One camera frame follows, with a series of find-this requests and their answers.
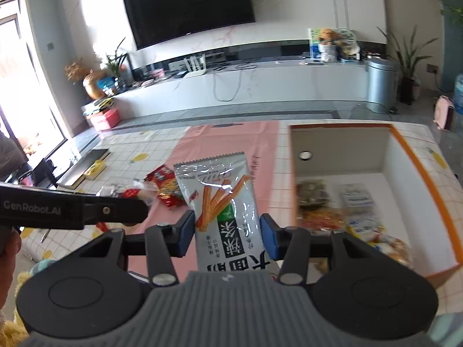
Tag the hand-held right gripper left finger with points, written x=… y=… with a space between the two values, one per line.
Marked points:
x=186 y=233

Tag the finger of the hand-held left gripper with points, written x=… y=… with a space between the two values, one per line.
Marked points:
x=115 y=210

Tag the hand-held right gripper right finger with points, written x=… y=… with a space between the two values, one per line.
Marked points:
x=269 y=236

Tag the clear packet of pale pastry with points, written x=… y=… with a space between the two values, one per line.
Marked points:
x=143 y=192

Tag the silver snack packet red label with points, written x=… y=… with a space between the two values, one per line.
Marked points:
x=224 y=202

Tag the clear tray of white balls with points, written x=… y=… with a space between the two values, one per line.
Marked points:
x=356 y=195

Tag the orange storage box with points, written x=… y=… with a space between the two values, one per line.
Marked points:
x=365 y=159

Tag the person's left hand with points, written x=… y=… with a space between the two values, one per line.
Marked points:
x=10 y=242

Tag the black chair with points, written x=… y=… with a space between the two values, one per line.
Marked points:
x=36 y=173

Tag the small yellow box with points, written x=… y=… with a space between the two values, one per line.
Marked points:
x=94 y=168

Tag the black flat board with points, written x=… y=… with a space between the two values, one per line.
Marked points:
x=83 y=168

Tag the teal fuzzy cloth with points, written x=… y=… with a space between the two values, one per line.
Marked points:
x=41 y=266

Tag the yellowish snack packet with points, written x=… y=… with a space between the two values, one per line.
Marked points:
x=322 y=265

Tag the pink box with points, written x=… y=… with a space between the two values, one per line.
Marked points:
x=105 y=120

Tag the pink table cloth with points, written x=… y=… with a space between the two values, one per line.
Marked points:
x=231 y=141

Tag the pile of papers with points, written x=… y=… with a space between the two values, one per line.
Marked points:
x=99 y=104

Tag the brown snack bag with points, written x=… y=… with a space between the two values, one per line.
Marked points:
x=392 y=249

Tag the blue packet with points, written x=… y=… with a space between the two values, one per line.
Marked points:
x=107 y=86

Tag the orange vase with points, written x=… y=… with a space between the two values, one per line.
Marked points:
x=94 y=86

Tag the yellow plush cloth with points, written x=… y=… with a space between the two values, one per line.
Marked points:
x=12 y=332

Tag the dried flowers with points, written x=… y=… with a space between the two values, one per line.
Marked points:
x=76 y=71

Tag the green plant in glass vase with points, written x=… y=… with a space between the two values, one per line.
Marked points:
x=117 y=65

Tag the white marble TV console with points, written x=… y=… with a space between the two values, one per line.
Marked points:
x=282 y=83

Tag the white router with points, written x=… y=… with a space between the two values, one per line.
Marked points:
x=195 y=68

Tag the silver trash can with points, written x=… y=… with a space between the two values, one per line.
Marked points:
x=380 y=85

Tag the blue picture card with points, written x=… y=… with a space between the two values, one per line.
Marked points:
x=314 y=41

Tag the teddy bear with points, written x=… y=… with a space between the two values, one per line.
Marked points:
x=328 y=43

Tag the potted green plant black pot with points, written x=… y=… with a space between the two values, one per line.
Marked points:
x=407 y=86

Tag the round hand fan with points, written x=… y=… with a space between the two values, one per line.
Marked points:
x=348 y=43

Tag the pink heater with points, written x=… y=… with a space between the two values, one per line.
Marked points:
x=444 y=112

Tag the black television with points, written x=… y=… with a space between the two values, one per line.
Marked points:
x=188 y=7

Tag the blue water jug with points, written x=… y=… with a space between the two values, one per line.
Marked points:
x=458 y=95

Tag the wall socket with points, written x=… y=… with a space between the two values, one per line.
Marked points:
x=432 y=68

